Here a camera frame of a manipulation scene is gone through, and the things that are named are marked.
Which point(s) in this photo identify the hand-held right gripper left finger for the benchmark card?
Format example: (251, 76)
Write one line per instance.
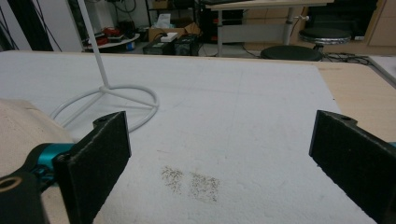
(93, 168)

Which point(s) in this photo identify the red tool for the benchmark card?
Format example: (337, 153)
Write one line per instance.
(109, 31)

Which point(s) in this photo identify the black round stool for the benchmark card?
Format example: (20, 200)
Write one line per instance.
(291, 53)

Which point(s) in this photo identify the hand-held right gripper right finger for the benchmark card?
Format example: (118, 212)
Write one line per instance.
(351, 155)

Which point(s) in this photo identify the chrome-rimmed black stool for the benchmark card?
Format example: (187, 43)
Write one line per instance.
(325, 34)

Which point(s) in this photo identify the light wooden cabinet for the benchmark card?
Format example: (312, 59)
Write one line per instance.
(384, 28)

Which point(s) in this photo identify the white foam mat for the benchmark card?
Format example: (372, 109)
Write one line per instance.
(218, 109)

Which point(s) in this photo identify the wooden desk with white legs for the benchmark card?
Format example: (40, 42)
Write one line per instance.
(258, 32)

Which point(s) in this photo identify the black equipment case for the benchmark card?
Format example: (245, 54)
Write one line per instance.
(183, 46)

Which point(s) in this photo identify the small white box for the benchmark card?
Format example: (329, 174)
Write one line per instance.
(169, 37)

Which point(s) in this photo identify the round white table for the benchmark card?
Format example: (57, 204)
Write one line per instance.
(120, 43)

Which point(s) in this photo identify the cardboard box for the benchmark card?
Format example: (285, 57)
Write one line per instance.
(155, 32)

